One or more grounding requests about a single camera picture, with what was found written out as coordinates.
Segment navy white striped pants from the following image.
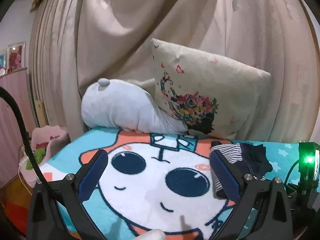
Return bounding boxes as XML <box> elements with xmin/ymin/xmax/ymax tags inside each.
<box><xmin>209</xmin><ymin>141</ymin><xmax>273</xmax><ymax>203</ymax></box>

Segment white gloved right hand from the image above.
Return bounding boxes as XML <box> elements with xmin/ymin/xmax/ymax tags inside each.
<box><xmin>136</xmin><ymin>229</ymin><xmax>166</xmax><ymax>240</ymax></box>

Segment cartoon print fleece blanket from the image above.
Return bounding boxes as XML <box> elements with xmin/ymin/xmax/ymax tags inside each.
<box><xmin>39</xmin><ymin>126</ymin><xmax>307</xmax><ymax>240</ymax></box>

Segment floral print cream cushion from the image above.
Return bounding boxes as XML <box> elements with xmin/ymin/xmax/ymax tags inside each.
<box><xmin>151</xmin><ymin>38</ymin><xmax>271</xmax><ymax>139</ymax></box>

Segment light grey plush toy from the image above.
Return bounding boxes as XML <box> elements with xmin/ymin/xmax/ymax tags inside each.
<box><xmin>81</xmin><ymin>78</ymin><xmax>188</xmax><ymax>134</ymax></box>

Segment pink cabinet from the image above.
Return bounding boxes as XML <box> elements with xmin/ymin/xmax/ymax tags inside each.
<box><xmin>0</xmin><ymin>70</ymin><xmax>36</xmax><ymax>187</ymax></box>

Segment framed picture on cabinet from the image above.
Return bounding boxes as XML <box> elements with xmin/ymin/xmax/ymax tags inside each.
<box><xmin>6</xmin><ymin>41</ymin><xmax>25</xmax><ymax>73</ymax></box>

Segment beige curtain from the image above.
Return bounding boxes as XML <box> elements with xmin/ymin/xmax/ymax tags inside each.
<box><xmin>29</xmin><ymin>0</ymin><xmax>319</xmax><ymax>142</ymax></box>

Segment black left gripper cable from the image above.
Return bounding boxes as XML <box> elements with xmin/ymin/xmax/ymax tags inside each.
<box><xmin>0</xmin><ymin>87</ymin><xmax>66</xmax><ymax>205</ymax></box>

